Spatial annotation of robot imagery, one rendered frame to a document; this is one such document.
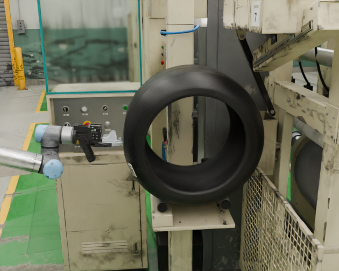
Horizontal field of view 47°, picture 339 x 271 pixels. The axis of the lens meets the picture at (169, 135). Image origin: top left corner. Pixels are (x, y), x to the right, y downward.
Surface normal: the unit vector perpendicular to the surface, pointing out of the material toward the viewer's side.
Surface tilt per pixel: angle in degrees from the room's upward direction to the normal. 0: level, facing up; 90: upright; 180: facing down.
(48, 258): 0
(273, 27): 90
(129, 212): 90
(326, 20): 72
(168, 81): 47
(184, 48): 90
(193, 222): 0
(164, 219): 90
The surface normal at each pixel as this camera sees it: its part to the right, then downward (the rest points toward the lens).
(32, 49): 0.24, 0.29
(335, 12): 0.07, -0.02
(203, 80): 0.13, -0.51
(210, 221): -0.01, -0.96
